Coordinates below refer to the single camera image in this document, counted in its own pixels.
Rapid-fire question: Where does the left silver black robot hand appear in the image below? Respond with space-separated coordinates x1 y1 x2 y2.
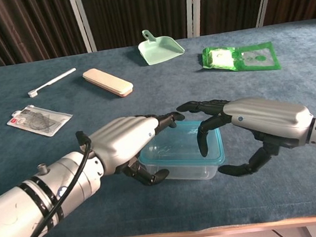
86 108 193 192

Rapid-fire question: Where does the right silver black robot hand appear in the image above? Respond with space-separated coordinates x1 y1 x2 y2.
175 88 316 183

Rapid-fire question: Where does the blue plastic container lid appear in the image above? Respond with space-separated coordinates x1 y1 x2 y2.
134 117 226 175

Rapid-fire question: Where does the clear plastic storage container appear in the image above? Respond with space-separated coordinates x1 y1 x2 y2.
145 157 220 186

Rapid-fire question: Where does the beige toothbrush case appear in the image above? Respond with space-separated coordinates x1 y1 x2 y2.
81 64 135 102

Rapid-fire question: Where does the green wet wipes pack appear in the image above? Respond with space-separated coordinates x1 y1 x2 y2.
197 39 282 79

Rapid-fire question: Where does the clear ruler set pouch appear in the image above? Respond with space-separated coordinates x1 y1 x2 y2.
4 101 75 142

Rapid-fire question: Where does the blue velvet table cloth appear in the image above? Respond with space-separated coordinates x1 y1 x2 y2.
0 18 316 237

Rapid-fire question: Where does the white toothbrush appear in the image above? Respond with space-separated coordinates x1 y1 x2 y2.
25 67 79 99

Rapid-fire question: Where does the mint green plastic dustpan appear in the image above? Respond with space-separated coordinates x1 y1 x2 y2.
136 25 187 67

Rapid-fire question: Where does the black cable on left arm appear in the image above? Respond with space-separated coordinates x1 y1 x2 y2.
15 130 101 237

